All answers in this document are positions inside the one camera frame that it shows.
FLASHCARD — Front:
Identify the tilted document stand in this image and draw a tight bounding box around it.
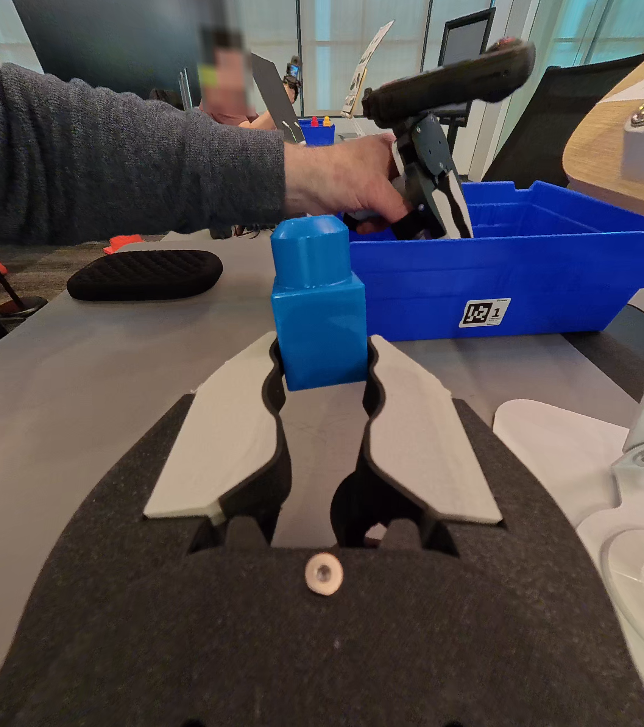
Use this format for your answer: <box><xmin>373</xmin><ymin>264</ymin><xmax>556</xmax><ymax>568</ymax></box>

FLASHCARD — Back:
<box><xmin>343</xmin><ymin>21</ymin><xmax>394</xmax><ymax>114</ymax></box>

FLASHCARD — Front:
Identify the black ribbed wrist rest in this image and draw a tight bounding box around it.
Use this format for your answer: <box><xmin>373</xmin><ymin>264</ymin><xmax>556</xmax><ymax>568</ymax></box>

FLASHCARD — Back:
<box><xmin>67</xmin><ymin>249</ymin><xmax>224</xmax><ymax>302</ymax></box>

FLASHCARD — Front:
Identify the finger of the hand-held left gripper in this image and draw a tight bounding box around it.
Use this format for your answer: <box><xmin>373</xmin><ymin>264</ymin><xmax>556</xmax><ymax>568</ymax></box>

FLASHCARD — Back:
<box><xmin>433</xmin><ymin>171</ymin><xmax>477</xmax><ymax>240</ymax></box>

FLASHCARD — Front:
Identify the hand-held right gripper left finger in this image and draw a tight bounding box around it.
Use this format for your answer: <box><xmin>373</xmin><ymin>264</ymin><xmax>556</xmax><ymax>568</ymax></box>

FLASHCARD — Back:
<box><xmin>146</xmin><ymin>333</ymin><xmax>293</xmax><ymax>536</ymax></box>

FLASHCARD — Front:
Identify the instruction board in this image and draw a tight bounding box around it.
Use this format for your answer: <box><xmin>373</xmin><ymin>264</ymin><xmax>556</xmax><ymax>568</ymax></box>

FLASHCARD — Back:
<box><xmin>563</xmin><ymin>29</ymin><xmax>644</xmax><ymax>228</ymax></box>

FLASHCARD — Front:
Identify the white document stand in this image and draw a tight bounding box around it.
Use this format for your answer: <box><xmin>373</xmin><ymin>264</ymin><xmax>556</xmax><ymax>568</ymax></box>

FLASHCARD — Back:
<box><xmin>493</xmin><ymin>284</ymin><xmax>644</xmax><ymax>727</ymax></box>

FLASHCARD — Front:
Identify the blue plastic bin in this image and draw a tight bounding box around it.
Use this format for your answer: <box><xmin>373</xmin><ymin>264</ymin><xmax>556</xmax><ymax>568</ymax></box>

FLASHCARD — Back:
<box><xmin>299</xmin><ymin>114</ymin><xmax>336</xmax><ymax>146</ymax></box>
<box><xmin>345</xmin><ymin>180</ymin><xmax>644</xmax><ymax>342</ymax></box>

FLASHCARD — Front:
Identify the blue toy building block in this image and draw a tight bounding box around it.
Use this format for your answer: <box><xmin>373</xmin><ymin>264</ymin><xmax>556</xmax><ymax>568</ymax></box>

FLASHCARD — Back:
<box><xmin>270</xmin><ymin>215</ymin><xmax>369</xmax><ymax>390</ymax></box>

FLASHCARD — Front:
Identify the small monitor on stand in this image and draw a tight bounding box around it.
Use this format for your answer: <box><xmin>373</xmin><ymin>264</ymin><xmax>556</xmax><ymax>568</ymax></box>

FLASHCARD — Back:
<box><xmin>433</xmin><ymin>8</ymin><xmax>496</xmax><ymax>148</ymax></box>

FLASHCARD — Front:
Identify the black panel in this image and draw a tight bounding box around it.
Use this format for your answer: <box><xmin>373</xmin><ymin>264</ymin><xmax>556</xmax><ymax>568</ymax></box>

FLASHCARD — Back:
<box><xmin>483</xmin><ymin>48</ymin><xmax>644</xmax><ymax>188</ymax></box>

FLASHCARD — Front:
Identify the person's left hand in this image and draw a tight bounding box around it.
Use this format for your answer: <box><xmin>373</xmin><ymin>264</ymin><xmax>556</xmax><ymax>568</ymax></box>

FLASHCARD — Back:
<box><xmin>285</xmin><ymin>131</ymin><xmax>413</xmax><ymax>228</ymax></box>

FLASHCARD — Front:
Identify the grey open laptop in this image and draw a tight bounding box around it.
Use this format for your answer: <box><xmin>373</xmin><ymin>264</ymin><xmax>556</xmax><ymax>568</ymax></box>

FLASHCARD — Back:
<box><xmin>248</xmin><ymin>51</ymin><xmax>307</xmax><ymax>145</ymax></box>

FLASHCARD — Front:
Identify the grey desk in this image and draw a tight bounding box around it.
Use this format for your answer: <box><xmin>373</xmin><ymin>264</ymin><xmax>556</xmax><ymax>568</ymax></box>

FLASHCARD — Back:
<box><xmin>0</xmin><ymin>228</ymin><xmax>644</xmax><ymax>727</ymax></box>

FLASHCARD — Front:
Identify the large dark display screen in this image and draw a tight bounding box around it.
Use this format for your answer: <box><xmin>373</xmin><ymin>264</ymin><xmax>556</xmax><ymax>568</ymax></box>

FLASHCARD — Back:
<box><xmin>10</xmin><ymin>0</ymin><xmax>243</xmax><ymax>97</ymax></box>

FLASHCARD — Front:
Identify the person's left forearm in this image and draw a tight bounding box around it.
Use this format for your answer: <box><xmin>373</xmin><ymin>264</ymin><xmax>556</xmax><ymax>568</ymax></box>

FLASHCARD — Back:
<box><xmin>0</xmin><ymin>57</ymin><xmax>291</xmax><ymax>245</ymax></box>

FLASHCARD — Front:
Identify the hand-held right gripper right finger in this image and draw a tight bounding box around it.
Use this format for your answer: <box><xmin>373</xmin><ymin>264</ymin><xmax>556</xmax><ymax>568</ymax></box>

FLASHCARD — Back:
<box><xmin>353</xmin><ymin>335</ymin><xmax>502</xmax><ymax>538</ymax></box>

